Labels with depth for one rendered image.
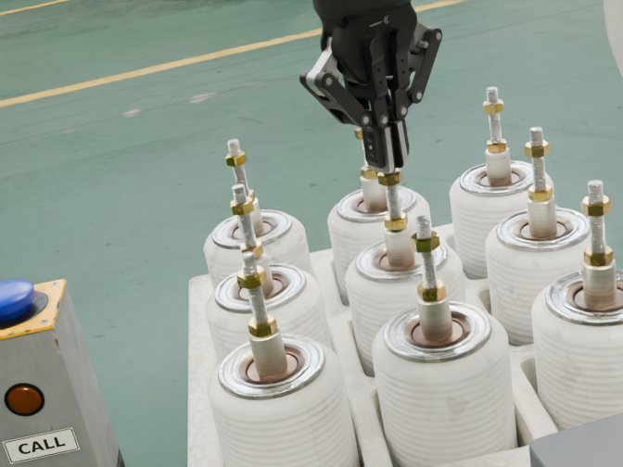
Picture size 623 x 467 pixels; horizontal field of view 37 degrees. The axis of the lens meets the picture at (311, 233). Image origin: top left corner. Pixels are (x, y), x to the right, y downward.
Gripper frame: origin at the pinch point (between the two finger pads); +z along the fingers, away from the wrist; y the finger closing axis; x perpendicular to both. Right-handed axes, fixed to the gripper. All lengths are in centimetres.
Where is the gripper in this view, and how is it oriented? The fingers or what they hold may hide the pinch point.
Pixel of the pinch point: (386, 145)
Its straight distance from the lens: 71.9
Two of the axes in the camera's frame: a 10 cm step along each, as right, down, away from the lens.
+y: -7.5, 3.9, -5.3
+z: 1.7, 8.9, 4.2
